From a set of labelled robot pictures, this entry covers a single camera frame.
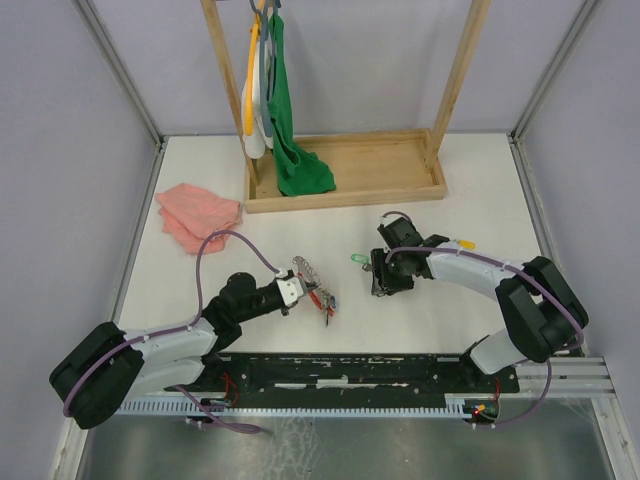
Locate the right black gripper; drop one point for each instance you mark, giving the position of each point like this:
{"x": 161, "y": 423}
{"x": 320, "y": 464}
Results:
{"x": 380, "y": 278}

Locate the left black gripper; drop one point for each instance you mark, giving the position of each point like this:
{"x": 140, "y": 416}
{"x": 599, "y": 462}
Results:
{"x": 308, "y": 286}

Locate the grey key holder with rings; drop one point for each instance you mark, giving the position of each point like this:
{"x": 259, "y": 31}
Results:
{"x": 321, "y": 297}

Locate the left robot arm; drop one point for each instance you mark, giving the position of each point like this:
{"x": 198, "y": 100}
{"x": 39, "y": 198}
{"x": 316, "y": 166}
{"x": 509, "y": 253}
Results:
{"x": 110, "y": 365}

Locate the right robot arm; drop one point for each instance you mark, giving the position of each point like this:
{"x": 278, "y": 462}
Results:
{"x": 541, "y": 313}

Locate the green tag key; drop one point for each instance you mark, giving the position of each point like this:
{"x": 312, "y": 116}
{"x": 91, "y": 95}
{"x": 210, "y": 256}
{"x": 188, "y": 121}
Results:
{"x": 363, "y": 261}

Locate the yellow tag key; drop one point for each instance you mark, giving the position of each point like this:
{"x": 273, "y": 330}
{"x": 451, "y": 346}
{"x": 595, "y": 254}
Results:
{"x": 466, "y": 244}

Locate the wooden clothes rack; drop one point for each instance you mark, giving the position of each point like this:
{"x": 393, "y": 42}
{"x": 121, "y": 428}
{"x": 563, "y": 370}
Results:
{"x": 373, "y": 87}

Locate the green hanging garment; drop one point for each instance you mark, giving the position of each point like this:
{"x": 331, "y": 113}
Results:
{"x": 299, "y": 172}

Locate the pink folded cloth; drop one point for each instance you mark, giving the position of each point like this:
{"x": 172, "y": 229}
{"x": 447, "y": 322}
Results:
{"x": 190, "y": 214}

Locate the white hanging garment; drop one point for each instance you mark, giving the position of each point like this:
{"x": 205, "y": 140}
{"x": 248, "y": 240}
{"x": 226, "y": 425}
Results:
{"x": 257, "y": 145}

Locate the yellow clothes hanger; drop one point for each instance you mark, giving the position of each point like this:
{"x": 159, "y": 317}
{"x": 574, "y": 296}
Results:
{"x": 252, "y": 100}

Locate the grey clothes hanger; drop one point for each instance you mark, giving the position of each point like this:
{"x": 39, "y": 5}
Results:
{"x": 268, "y": 9}

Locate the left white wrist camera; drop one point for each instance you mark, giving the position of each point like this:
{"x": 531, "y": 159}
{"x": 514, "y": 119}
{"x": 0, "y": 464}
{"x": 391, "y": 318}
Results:
{"x": 287, "y": 277}

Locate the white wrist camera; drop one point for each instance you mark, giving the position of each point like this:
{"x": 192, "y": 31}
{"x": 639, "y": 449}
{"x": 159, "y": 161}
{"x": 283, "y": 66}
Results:
{"x": 287, "y": 277}
{"x": 387, "y": 218}

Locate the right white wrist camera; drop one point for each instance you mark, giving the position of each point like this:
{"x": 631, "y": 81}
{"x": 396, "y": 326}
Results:
{"x": 387, "y": 218}

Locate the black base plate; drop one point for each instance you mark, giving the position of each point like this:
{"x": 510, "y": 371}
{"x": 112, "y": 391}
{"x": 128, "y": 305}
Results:
{"x": 235, "y": 373}

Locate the grey cable duct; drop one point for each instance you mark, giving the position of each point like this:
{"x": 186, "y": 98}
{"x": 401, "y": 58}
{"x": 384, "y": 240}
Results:
{"x": 329, "y": 402}

